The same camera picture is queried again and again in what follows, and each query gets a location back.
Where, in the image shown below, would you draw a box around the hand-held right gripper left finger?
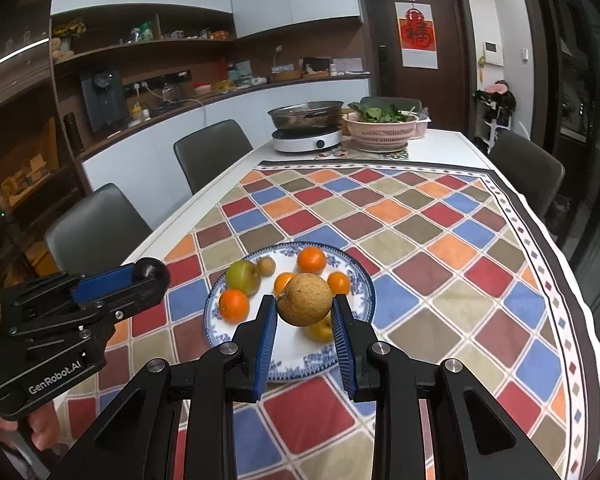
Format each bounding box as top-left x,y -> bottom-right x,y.
62,294 -> 279,480

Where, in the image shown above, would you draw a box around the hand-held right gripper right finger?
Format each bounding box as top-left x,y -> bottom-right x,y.
330,294 -> 561,480

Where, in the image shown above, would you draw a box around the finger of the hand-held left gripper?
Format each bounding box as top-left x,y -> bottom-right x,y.
10,285 -> 167,343
2,266 -> 138,311

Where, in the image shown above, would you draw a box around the large yellow pear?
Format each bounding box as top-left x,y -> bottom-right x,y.
302,314 -> 335,343

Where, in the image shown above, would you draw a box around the blue patterned white plate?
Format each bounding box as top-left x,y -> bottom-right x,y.
203,243 -> 377,383

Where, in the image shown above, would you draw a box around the dark purple passion fruit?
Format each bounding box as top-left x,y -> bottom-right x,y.
132,256 -> 172,293

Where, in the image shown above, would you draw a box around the large orange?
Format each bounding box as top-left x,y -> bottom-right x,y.
218,289 -> 251,324
297,246 -> 327,276

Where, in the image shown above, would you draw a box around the oval orange citrus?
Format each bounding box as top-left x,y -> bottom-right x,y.
273,272 -> 297,297

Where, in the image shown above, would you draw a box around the person's left hand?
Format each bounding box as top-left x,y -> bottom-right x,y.
0,400 -> 62,453

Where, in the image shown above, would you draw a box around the grey dining chair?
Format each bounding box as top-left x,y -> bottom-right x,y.
360,96 -> 423,112
45,183 -> 154,277
489,130 -> 566,223
173,120 -> 255,196

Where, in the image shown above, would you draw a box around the small round tangerine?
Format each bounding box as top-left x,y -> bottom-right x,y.
326,271 -> 352,296

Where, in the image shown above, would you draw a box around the green pear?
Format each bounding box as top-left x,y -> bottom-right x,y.
225,260 -> 262,297

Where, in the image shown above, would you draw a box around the colourful checkered tablecloth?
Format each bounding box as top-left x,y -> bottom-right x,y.
55,160 -> 600,480

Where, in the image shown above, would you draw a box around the black thermos bottle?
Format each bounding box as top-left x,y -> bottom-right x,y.
63,112 -> 84,154

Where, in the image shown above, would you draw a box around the black countertop appliance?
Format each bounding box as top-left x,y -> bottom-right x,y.
80,69 -> 129,134

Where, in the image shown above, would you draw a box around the white induction cooker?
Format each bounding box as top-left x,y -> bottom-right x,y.
271,127 -> 343,154

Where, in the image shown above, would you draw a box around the pink plastic basket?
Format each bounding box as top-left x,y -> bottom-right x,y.
341,112 -> 421,151

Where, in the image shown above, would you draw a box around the steel hot pot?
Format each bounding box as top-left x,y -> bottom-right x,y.
267,101 -> 345,132

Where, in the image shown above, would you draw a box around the white plastic container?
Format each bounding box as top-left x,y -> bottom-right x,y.
411,112 -> 432,140

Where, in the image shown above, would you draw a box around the green leafy vegetables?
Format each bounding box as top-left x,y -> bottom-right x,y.
348,103 -> 417,123

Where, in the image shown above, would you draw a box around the brown wooden door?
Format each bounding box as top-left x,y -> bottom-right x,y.
355,0 -> 473,133

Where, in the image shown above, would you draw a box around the pink toy on white rack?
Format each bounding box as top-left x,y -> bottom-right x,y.
472,81 -> 517,153

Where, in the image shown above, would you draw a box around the glass sliding door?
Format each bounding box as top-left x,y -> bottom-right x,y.
530,0 -> 600,311

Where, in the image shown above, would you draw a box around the red and white door poster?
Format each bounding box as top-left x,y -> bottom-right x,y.
395,2 -> 439,69

